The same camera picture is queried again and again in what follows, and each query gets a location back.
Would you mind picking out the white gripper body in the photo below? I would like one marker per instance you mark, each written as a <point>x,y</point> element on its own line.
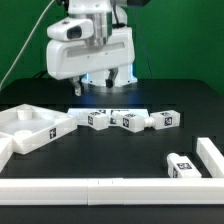
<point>68,54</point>

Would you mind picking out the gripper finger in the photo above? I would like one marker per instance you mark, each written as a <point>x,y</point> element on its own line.
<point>111,78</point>
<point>75,81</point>

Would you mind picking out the white square table top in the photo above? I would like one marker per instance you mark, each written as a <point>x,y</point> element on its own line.
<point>31,127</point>

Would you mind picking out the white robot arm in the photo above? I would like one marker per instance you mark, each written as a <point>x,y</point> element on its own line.
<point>106,15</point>

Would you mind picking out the white tag sheet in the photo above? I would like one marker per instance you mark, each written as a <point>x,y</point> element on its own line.
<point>80,113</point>

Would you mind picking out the white left fence bar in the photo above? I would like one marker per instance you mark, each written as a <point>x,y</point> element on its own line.
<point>5,151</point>

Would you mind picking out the white fence bar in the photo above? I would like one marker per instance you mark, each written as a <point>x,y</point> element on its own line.
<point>146,191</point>
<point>211,157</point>
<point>5,151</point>

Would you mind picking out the white front fence bar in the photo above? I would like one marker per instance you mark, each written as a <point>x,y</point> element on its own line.
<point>146,191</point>

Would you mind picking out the white right fence bar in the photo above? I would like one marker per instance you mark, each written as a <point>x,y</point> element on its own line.
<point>211,157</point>

